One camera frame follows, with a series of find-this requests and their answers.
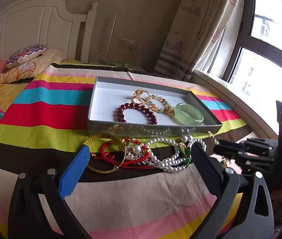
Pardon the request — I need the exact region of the white bedside table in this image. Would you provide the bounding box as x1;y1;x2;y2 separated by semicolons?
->
88;61;145;72

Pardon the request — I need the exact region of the silver pearl flower brooch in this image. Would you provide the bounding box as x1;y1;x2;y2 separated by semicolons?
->
122;138;159;169

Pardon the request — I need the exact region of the wall power socket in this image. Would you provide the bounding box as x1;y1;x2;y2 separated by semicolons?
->
118;38;138;50

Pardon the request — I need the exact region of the gold ring green stone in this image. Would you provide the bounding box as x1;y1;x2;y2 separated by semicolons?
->
176;147;192;170

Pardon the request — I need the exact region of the gold double pearl earring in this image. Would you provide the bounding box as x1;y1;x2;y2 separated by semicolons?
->
180;134;194;149

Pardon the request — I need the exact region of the white charger cable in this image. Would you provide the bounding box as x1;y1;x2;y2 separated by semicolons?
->
93;48;134;67

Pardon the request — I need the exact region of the dark framed window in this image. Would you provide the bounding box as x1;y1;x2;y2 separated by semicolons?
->
223;0;282;133

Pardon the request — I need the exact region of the colourful rhinestone hair clip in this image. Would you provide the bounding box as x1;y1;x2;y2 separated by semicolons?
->
208;131;228;168

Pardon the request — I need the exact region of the multicolour stone bead bracelet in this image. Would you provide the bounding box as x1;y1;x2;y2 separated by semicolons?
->
147;93;176;117

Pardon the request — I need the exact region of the dark red bead bracelet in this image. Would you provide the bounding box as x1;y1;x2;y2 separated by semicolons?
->
117;102;158;125

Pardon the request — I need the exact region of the cream patterned pillow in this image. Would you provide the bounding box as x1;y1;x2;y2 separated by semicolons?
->
0;49;65;84

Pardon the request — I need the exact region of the gold wire flower bangle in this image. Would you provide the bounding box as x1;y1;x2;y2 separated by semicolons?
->
131;88;151;104

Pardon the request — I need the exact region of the white pearl necklace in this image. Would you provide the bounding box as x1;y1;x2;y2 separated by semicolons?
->
144;134;207;173

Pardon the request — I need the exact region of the beige printed curtain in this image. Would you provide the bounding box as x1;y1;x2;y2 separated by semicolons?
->
154;0;239;81

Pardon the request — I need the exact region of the red cord bracelet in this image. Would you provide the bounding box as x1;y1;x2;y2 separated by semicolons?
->
91;140;157;171

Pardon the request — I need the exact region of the embroidered floral cushion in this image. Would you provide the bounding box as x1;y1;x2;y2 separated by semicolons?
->
5;44;47;69

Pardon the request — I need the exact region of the green jade bangle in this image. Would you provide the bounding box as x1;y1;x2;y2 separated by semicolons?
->
174;103;204;126

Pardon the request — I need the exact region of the colourful striped bed cover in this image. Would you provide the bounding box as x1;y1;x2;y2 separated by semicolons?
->
0;64;251;238

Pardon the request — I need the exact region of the white wooden headboard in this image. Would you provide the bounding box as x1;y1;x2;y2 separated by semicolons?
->
0;0;98;64

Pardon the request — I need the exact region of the engraved gold bangle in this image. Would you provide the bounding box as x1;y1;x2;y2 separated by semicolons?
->
82;133;127;174

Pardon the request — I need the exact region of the grey shallow cardboard tray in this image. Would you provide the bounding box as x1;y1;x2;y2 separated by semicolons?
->
88;77;222;138

